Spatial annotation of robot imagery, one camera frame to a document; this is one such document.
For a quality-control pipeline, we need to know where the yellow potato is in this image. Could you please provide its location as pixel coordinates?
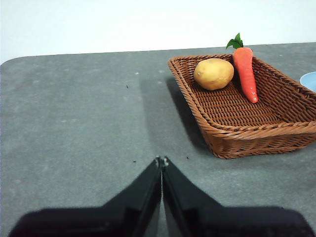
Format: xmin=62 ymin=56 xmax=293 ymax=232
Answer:
xmin=193 ymin=58 xmax=235 ymax=91

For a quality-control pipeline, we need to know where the blue round plate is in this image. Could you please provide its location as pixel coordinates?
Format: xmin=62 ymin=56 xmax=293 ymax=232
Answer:
xmin=299 ymin=71 xmax=316 ymax=94

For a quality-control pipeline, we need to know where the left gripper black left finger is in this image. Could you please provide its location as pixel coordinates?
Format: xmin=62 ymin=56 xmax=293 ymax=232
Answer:
xmin=8 ymin=155 xmax=163 ymax=237

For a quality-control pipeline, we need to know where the brown wicker basket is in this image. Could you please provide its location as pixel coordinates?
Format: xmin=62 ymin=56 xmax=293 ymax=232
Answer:
xmin=168 ymin=54 xmax=316 ymax=159

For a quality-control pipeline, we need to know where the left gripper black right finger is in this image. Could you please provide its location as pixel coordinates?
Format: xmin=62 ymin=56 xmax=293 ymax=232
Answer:
xmin=161 ymin=156 xmax=315 ymax=237

